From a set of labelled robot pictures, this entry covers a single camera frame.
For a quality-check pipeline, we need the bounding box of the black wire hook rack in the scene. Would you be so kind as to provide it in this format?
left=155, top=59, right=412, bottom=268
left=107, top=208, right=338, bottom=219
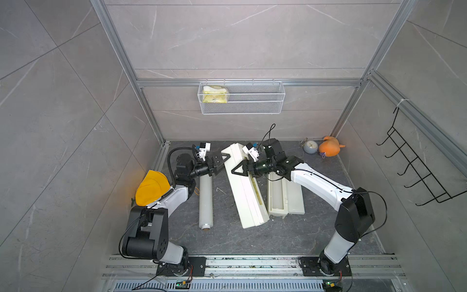
left=376, top=107, right=467, bottom=207

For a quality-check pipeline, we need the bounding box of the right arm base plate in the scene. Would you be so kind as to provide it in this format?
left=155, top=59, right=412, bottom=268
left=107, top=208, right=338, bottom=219
left=298, top=256, right=352, bottom=277

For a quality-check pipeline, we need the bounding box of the cream wrap dispenser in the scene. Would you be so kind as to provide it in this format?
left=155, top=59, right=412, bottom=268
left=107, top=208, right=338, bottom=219
left=221, top=143, right=269, bottom=229
left=267, top=172, right=305, bottom=218

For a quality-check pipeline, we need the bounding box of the aluminium front rail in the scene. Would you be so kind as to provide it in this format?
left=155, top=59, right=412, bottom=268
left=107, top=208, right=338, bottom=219
left=101, top=254, right=406, bottom=280

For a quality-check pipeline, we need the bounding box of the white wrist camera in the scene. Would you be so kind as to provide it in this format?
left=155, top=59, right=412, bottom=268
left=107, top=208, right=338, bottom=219
left=195, top=142, right=211, bottom=161
left=242, top=143, right=260, bottom=162

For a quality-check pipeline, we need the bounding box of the white wire mesh basket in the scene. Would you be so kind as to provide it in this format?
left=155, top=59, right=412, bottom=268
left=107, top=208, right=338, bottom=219
left=197, top=80, right=286, bottom=115

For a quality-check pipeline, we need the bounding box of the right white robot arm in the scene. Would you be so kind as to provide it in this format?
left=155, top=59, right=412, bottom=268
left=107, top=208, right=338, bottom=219
left=221, top=139, right=375, bottom=276

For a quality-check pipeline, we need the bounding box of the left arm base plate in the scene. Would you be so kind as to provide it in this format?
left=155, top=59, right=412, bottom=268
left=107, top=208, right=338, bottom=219
left=156, top=256, right=207, bottom=277

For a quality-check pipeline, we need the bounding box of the orange plush toy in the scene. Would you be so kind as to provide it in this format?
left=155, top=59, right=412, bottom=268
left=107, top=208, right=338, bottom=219
left=318, top=136, right=345, bottom=158

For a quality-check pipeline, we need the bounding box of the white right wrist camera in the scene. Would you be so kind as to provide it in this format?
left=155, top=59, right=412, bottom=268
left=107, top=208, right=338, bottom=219
left=242, top=143, right=260, bottom=162

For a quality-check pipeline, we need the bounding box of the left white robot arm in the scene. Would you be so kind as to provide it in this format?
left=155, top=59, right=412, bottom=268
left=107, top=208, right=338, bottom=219
left=118, top=146, right=231, bottom=275

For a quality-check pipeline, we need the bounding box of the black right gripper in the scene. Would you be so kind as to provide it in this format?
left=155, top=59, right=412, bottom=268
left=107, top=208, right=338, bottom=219
left=232, top=161, right=276, bottom=178

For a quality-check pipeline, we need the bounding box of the yellow packet in basket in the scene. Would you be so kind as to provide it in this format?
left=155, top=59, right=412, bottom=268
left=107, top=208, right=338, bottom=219
left=201, top=85, right=229, bottom=103

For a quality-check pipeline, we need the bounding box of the yellow plush toy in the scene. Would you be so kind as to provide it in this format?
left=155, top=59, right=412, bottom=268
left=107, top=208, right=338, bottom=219
left=132, top=170, right=170, bottom=206

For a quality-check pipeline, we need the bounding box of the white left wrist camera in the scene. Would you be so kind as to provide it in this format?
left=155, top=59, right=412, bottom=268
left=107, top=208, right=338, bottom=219
left=195, top=142, right=211, bottom=161

